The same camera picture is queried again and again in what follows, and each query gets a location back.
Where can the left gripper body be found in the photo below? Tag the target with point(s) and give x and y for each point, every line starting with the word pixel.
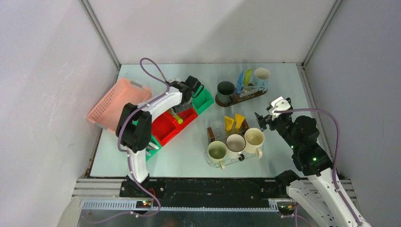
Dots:
pixel 190 99

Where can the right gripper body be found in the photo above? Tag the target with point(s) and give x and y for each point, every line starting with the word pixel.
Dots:
pixel 281 124

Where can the cream mug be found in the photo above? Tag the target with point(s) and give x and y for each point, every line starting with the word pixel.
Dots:
pixel 254 141

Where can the black mug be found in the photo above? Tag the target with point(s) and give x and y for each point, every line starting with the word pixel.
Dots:
pixel 225 93

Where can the light blue mug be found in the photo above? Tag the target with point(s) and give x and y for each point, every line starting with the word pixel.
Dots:
pixel 260 79

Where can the clear acrylic holder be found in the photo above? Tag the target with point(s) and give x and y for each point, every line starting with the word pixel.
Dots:
pixel 243 98

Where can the red plastic bin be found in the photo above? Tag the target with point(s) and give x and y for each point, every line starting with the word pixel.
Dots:
pixel 165 127

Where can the clear textured oval tray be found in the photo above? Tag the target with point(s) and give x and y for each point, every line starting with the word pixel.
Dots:
pixel 227 160

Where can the white ribbed mug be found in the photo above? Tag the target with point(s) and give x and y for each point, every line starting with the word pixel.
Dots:
pixel 235 146

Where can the clear holder with brown ends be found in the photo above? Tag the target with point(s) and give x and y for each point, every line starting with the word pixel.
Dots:
pixel 217 132

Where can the green mug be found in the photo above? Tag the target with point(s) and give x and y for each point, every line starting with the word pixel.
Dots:
pixel 216 152

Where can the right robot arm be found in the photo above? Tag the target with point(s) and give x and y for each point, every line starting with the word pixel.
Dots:
pixel 333 208

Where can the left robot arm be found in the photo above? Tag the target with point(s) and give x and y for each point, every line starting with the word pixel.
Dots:
pixel 135 123

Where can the brown wooden oval tray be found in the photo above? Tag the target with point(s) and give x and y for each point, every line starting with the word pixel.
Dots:
pixel 235 99

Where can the white toothbrush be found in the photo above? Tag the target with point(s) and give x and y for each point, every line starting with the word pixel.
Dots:
pixel 152 146

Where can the green bin at back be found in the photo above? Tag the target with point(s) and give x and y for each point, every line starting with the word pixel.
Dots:
pixel 202 101

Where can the green bin with toothbrushes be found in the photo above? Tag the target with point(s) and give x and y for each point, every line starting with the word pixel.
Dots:
pixel 151 153

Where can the pink perforated basket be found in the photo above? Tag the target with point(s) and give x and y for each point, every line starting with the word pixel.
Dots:
pixel 107 111

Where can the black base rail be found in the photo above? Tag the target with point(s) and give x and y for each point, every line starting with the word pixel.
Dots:
pixel 186 194

